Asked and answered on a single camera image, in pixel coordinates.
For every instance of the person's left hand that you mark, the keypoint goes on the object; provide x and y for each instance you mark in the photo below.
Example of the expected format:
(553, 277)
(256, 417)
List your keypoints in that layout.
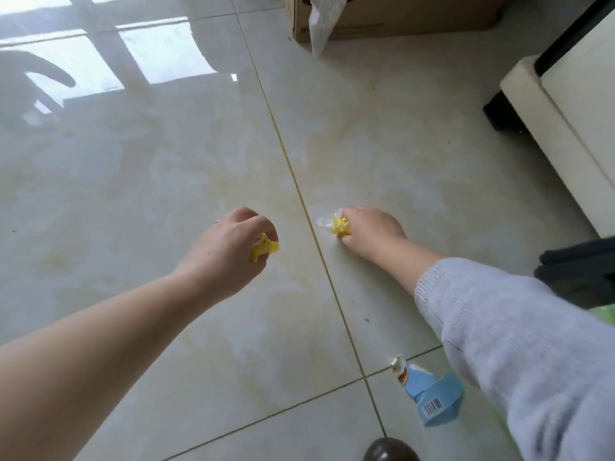
(226, 249)

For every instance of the person's right hand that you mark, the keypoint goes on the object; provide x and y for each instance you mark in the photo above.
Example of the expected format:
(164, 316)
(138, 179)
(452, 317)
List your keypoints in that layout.
(372, 232)

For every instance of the person's right fingers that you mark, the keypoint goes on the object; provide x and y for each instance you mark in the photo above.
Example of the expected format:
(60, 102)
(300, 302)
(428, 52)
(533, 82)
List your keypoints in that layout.
(347, 225)

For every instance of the person's left fingers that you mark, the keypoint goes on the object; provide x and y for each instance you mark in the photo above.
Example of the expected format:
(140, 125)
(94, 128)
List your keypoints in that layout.
(262, 225)

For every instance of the yellow plastic toy piece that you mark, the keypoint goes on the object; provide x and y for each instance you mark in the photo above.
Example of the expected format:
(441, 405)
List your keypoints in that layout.
(263, 248)

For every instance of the person's left forearm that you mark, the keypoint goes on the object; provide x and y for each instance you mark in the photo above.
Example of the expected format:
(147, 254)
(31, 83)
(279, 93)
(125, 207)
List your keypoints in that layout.
(91, 364)

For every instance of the person's right forearm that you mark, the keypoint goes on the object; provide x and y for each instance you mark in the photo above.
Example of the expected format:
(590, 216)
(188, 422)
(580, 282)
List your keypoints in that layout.
(509, 350)

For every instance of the blue paper packet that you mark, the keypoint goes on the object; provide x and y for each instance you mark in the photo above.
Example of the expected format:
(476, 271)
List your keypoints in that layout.
(430, 391)

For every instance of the black table leg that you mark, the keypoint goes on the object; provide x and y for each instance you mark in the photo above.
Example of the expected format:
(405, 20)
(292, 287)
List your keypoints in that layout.
(502, 112)

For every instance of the clear plastic bag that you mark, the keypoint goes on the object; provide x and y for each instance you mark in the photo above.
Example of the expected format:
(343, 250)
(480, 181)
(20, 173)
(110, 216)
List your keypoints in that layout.
(323, 21)

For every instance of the brown cardboard box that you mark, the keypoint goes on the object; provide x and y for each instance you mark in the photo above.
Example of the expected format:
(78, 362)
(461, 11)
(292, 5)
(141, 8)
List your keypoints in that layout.
(394, 16)

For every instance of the dark brown round object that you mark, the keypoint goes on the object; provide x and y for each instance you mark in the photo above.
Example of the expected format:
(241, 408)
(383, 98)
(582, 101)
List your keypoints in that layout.
(390, 450)

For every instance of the cream sofa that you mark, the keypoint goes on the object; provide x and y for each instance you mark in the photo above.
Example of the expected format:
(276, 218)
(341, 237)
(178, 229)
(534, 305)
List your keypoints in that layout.
(564, 139)

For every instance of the black cloth bundle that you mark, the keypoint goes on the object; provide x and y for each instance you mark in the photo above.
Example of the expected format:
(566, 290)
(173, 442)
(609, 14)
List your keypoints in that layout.
(579, 273)

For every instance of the green cloth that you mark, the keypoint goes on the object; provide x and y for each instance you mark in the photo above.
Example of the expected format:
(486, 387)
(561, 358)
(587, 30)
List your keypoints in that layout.
(604, 315)

